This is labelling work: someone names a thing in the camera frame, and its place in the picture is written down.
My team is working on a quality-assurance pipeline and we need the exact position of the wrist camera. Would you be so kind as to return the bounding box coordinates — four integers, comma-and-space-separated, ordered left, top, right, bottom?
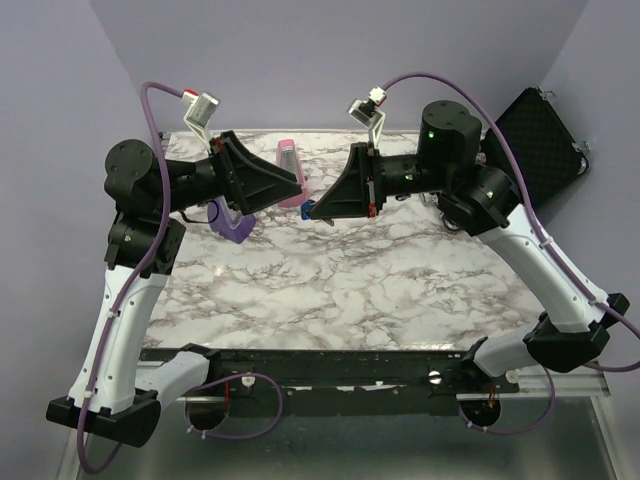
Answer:
347, 86, 387, 149
181, 89, 219, 152

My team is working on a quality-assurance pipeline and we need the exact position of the purple cable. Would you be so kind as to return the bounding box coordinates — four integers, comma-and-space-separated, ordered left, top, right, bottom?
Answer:
387, 72, 640, 435
76, 81, 284, 475

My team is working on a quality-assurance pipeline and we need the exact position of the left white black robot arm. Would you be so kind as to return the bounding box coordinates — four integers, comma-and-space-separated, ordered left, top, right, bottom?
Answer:
46, 131, 301, 447

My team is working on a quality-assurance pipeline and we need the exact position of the black poker chip case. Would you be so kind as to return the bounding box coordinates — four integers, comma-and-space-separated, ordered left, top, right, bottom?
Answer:
471, 87, 589, 208

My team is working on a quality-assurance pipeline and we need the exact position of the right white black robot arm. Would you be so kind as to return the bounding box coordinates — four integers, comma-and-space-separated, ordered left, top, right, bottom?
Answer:
302, 100, 629, 392

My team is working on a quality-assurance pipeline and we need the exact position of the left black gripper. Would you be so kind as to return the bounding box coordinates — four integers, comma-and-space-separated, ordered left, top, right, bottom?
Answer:
156, 130, 302, 215

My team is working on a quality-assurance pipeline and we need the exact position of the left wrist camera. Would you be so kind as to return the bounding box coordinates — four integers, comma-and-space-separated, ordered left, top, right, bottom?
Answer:
181, 89, 219, 152

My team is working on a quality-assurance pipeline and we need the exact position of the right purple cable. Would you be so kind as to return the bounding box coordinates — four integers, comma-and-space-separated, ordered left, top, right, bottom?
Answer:
387, 72, 640, 435

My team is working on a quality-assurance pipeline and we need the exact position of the blue key tag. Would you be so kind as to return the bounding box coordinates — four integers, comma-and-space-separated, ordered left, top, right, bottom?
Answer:
300, 200, 315, 220

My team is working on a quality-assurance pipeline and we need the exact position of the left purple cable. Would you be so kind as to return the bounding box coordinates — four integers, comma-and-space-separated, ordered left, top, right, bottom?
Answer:
76, 81, 284, 475

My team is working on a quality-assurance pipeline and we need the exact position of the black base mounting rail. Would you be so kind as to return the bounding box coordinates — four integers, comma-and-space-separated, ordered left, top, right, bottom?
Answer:
137, 344, 521, 416

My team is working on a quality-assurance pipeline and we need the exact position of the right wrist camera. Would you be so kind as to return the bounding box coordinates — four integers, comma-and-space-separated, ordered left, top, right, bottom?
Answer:
347, 86, 387, 149

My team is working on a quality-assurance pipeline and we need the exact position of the aluminium frame extrusion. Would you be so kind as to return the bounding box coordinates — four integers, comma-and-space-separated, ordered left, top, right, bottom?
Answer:
509, 355, 609, 399

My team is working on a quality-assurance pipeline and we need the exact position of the pink metronome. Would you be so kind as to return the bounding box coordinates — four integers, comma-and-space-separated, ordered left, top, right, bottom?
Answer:
276, 139, 309, 208

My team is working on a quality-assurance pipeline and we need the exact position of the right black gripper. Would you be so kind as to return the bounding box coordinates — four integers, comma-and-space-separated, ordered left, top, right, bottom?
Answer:
310, 142, 451, 220

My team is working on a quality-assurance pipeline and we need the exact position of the purple metronome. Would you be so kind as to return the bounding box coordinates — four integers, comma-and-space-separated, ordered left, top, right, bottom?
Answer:
207, 196, 257, 244

